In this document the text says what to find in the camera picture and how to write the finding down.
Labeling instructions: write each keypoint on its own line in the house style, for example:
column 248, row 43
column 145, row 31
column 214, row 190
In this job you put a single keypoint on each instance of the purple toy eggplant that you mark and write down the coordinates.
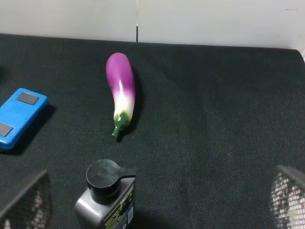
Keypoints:
column 120, row 78

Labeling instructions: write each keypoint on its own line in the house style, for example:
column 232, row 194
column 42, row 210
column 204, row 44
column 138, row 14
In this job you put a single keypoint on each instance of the blue box with grey pads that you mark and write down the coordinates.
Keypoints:
column 17, row 113

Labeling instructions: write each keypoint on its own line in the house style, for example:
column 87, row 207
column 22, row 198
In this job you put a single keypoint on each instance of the grey pump bottle black cap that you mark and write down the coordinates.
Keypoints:
column 109, row 200

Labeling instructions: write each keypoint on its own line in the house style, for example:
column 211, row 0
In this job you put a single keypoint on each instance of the black table cloth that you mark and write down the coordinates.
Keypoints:
column 209, row 126

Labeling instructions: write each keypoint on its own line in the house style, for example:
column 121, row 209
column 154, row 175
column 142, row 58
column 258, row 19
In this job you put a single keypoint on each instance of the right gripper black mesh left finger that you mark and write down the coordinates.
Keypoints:
column 28, row 203

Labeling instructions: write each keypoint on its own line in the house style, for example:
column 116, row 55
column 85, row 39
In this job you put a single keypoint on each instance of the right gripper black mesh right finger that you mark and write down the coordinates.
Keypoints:
column 287, row 198

